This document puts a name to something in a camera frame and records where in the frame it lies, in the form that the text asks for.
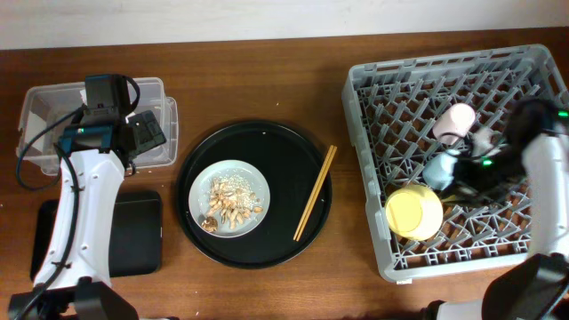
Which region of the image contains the blue plastic cup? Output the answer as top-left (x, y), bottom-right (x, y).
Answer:
top-left (422, 150), bottom-right (460, 190)

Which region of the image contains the pink plastic cup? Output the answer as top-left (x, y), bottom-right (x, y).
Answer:
top-left (432, 103), bottom-right (476, 145)

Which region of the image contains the yellow plastic bowl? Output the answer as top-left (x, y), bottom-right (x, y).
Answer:
top-left (385, 184), bottom-right (444, 241)

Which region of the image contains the grey plate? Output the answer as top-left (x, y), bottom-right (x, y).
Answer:
top-left (188, 160), bottom-right (271, 238)

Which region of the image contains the peanut shells and rice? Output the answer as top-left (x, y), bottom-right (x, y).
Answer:
top-left (201, 174), bottom-right (264, 233)

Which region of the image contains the wooden chopstick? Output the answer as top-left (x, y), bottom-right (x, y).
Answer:
top-left (295, 145), bottom-right (338, 243)
top-left (293, 144), bottom-right (335, 241)

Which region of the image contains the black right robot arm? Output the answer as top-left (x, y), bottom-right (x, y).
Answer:
top-left (421, 98), bottom-right (568, 319)

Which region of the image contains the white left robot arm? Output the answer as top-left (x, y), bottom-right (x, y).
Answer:
top-left (9, 110), bottom-right (166, 319)

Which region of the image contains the grey plastic dishwasher rack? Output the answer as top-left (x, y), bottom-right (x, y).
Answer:
top-left (341, 44), bottom-right (568, 283)

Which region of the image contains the clear plastic bin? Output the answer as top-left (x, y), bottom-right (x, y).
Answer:
top-left (16, 77), bottom-right (179, 176)

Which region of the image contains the black rectangular bin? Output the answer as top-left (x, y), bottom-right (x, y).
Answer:
top-left (29, 190), bottom-right (163, 279)

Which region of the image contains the round black tray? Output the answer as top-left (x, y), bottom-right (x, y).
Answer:
top-left (176, 120), bottom-right (333, 269)

